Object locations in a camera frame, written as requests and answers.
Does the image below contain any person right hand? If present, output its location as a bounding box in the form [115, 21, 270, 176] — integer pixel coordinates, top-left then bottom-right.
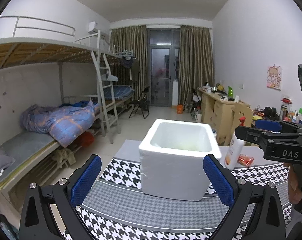
[285, 163, 302, 205]

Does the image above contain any wooden desk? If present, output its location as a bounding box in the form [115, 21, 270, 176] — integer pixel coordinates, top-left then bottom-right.
[251, 107, 302, 132]
[197, 88, 236, 145]

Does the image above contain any white red pump bottle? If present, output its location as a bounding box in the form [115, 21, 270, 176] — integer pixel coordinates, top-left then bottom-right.
[223, 116, 247, 171]

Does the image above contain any red snack packet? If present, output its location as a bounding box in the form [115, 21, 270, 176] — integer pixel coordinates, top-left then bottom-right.
[237, 154, 254, 167]

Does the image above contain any wooden smiley chair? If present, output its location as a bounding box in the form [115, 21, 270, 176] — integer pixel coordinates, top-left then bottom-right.
[223, 102, 253, 146]

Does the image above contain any far wooden desk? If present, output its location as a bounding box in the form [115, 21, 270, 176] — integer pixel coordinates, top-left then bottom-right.
[197, 88, 236, 145]

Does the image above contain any anime girl poster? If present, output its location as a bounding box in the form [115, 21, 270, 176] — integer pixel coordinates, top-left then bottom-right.
[267, 65, 282, 90]

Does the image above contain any houndstooth table mat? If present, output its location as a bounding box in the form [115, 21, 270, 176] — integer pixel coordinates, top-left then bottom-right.
[47, 157, 296, 240]

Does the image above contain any orange bag on floor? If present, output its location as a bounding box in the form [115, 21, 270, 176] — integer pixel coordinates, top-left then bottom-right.
[176, 105, 184, 114]

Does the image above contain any white styrofoam box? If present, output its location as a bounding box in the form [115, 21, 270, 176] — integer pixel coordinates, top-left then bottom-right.
[138, 119, 222, 201]

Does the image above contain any blue plaid quilt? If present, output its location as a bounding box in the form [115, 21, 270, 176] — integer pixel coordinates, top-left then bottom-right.
[20, 100, 100, 147]

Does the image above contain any brown curtain right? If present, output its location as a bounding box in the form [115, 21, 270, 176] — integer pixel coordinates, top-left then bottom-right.
[179, 25, 214, 105]

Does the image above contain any brown curtain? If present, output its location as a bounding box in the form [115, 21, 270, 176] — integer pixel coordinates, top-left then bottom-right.
[179, 25, 214, 105]
[111, 25, 148, 100]

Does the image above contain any black folding chair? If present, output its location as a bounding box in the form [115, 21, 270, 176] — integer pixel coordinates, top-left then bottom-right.
[129, 86, 150, 119]

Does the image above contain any metal bunk bed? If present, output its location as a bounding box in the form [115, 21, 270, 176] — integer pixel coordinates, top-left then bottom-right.
[0, 16, 123, 196]

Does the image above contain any glass balcony door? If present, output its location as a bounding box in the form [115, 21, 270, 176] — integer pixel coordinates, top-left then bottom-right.
[148, 28, 180, 107]

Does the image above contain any brown curtain left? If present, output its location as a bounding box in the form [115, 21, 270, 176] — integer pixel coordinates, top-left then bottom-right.
[111, 25, 148, 100]

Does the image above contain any white air conditioner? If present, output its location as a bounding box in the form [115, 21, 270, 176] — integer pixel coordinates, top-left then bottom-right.
[88, 22, 108, 38]

